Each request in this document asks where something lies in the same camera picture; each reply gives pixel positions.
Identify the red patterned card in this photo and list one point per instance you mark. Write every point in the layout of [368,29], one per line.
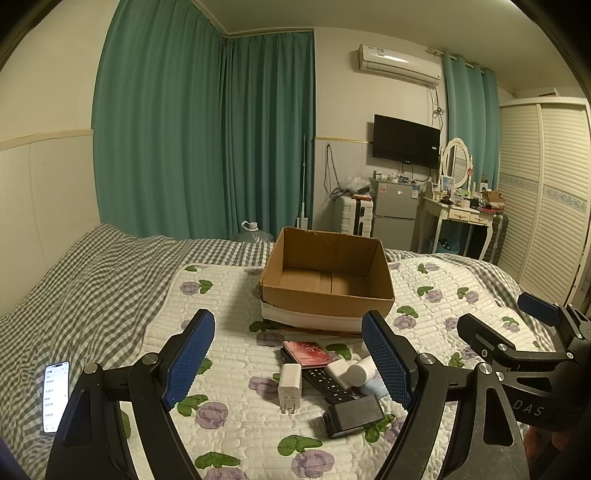
[309,353]

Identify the smartphone with lit screen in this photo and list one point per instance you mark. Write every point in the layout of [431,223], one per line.
[56,397]

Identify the wide green curtain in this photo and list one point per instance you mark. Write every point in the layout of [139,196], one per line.
[152,138]

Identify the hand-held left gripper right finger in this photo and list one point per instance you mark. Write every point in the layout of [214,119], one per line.
[385,364]

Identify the white hard suitcase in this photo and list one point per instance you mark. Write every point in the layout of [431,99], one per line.
[351,217]

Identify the clear plastic bag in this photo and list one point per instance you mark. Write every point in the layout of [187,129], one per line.
[358,185]

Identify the person's right hand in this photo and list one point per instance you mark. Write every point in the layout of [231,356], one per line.
[540,445]

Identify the narrow green window curtain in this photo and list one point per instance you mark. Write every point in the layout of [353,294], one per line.
[471,110]

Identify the blue storage bin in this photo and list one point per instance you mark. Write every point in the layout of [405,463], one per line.
[444,245]

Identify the light blue earbud case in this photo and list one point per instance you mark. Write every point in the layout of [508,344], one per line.
[376,388]

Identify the white louvred wardrobe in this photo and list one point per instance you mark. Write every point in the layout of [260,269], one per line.
[545,194]

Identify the white mop pole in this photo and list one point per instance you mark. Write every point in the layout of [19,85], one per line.
[303,184]

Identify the white floral quilt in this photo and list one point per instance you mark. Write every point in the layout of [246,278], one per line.
[231,323]

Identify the white tube bottle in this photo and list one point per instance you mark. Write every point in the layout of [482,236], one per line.
[337,369]

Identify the oval white vanity mirror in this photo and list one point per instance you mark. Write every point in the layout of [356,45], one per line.
[457,161]

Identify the brown cardboard box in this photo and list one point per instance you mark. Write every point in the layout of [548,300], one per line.
[323,304]

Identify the black remote control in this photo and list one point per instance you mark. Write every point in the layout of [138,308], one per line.
[323,381]

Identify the white dressing table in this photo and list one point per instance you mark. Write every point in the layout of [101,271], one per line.
[457,214]

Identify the white plug charger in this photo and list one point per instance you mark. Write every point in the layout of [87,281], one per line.
[290,385]

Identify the black wall television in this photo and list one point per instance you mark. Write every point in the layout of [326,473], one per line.
[406,141]

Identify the black rectangular case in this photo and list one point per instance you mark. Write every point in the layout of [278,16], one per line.
[353,413]

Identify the large water jug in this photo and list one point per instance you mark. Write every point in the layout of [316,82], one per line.
[254,235]

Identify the white plastic bottle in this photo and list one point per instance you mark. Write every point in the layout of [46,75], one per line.
[360,371]

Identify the small brown open box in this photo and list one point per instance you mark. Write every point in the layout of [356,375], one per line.
[494,198]

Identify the grey two-door fridge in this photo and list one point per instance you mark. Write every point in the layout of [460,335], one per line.
[395,212]

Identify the green corner curtain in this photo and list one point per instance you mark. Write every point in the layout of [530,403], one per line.
[268,138]

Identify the dark checked suitcase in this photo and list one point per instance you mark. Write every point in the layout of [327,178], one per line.
[497,237]

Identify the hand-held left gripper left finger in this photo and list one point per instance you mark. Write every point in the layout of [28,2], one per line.
[189,360]

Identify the white air conditioner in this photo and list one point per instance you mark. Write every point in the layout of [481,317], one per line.
[397,62]

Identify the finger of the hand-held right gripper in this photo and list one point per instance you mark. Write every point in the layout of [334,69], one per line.
[485,341]
[540,308]

